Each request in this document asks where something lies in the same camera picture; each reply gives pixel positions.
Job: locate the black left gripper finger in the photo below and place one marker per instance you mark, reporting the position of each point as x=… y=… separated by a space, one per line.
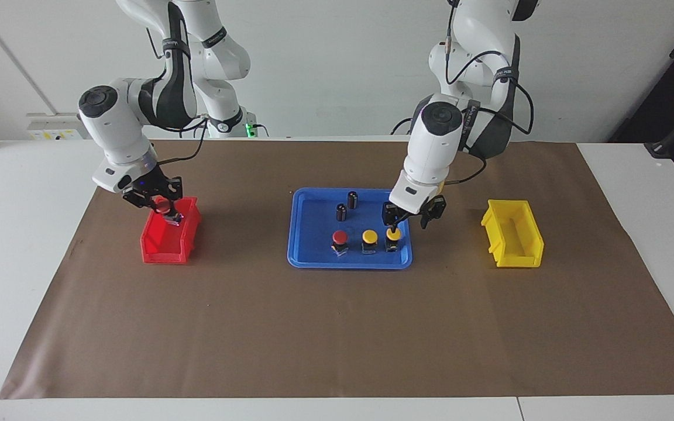
x=436 y=209
x=394 y=211

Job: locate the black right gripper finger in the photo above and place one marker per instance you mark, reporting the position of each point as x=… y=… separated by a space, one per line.
x=137 y=200
x=173 y=190

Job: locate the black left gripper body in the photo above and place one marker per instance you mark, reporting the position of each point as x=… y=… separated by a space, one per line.
x=429 y=203

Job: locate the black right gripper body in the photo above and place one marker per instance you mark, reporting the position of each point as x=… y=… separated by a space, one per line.
x=145 y=186

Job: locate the red push button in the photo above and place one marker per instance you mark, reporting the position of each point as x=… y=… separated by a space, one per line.
x=164 y=206
x=340 y=236

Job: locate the yellow push button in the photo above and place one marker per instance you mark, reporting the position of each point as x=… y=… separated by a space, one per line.
x=393 y=234
x=370 y=236

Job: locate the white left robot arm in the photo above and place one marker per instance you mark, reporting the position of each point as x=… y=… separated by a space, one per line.
x=436 y=146

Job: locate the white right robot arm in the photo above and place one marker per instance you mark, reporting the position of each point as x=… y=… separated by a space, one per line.
x=109 y=123

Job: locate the black cylinder component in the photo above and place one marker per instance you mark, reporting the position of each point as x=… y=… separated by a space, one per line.
x=341 y=213
x=353 y=200

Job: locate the red plastic bin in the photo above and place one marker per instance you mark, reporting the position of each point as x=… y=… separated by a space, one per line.
x=161 y=248

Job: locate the blue plastic tray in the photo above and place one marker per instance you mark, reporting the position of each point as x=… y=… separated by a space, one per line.
x=313 y=245

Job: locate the yellow plastic bin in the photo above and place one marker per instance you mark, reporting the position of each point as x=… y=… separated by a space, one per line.
x=515 y=251

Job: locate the brown paper mat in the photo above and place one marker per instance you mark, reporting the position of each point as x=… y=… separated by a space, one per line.
x=337 y=327

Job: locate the white wall power strip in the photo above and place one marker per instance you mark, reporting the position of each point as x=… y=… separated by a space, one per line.
x=50 y=126

